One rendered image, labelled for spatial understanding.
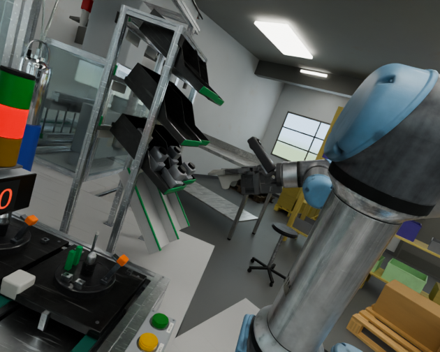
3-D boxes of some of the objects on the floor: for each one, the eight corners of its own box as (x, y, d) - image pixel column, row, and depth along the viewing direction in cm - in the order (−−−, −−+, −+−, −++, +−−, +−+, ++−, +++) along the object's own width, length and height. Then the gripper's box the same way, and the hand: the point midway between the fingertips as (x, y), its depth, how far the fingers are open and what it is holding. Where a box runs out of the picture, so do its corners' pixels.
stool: (291, 279, 338) (311, 235, 327) (279, 292, 296) (301, 243, 286) (255, 258, 361) (274, 216, 351) (239, 267, 320) (259, 220, 309)
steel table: (170, 181, 566) (188, 126, 545) (258, 235, 446) (286, 167, 425) (136, 179, 499) (156, 116, 478) (229, 242, 379) (261, 163, 358)
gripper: (280, 195, 74) (205, 197, 80) (284, 189, 88) (221, 191, 94) (278, 163, 74) (203, 167, 80) (283, 161, 87) (219, 165, 94)
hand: (215, 170), depth 87 cm, fingers open, 8 cm apart
